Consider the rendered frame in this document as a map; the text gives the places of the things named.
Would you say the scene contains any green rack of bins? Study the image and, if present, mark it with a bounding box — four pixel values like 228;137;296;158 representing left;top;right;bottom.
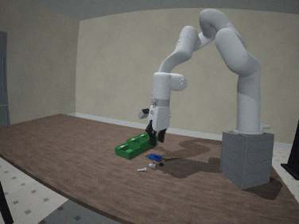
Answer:
115;133;152;159

